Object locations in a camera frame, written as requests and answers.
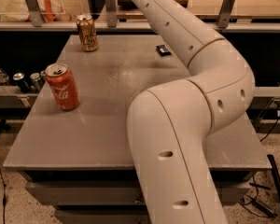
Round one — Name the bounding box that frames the left metal railing bracket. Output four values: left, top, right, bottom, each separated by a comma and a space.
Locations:
25, 0, 45, 27

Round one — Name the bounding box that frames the dark blue rxbar wrapper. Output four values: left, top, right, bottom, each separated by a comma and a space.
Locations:
156, 45, 171, 56

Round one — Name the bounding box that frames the dark blue soda can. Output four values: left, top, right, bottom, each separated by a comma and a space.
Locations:
13, 73, 31, 93

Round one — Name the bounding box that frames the grey cabinet drawer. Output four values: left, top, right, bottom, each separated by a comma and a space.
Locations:
25, 181, 249, 206
55, 209, 151, 224

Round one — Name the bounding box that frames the orange white plastic bag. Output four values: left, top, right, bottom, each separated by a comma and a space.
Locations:
0, 0, 72, 26

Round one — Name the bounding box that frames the black pole right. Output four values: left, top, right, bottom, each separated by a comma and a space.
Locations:
267, 154, 280, 201

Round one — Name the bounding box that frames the gold lacroix can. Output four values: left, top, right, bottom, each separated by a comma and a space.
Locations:
77, 14, 98, 51

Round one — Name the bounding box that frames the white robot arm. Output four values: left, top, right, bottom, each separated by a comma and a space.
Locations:
127, 0, 255, 224

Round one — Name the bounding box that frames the grey upper cabinet drawer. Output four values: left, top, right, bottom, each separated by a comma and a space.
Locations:
25, 181, 249, 206

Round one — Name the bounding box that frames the grey lower cabinet drawer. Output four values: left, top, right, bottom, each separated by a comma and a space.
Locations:
55, 209, 151, 224

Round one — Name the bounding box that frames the middle metal railing bracket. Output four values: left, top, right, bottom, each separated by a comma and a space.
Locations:
105, 0, 117, 28

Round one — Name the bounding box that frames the right metal railing bracket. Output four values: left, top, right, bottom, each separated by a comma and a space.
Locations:
217, 0, 235, 28

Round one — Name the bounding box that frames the metal railing bracket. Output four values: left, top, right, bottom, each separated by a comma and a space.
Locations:
25, 0, 45, 27
217, 0, 235, 28
105, 0, 117, 28

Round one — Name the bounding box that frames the green soda can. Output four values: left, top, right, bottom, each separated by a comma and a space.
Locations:
30, 73, 44, 91

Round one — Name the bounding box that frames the red coca-cola can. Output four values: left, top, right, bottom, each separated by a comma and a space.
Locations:
45, 63, 80, 111

